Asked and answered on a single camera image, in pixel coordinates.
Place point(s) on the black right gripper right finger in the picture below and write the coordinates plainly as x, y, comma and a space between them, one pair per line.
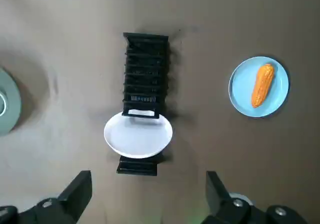
225, 211

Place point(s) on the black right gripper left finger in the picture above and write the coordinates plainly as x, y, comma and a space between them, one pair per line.
62, 206

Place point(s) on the glass pot lid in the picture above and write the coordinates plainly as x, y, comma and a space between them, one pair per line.
2, 104

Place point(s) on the orange corn cob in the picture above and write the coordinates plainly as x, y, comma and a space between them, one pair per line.
262, 84

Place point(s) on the white plate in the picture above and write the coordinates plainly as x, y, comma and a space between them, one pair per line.
137, 136

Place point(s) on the steel cooking pot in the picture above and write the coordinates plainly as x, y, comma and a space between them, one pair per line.
13, 101

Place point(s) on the light blue plate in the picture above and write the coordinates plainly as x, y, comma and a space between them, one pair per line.
240, 89

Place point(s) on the black dish rack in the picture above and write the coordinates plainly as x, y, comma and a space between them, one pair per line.
145, 71

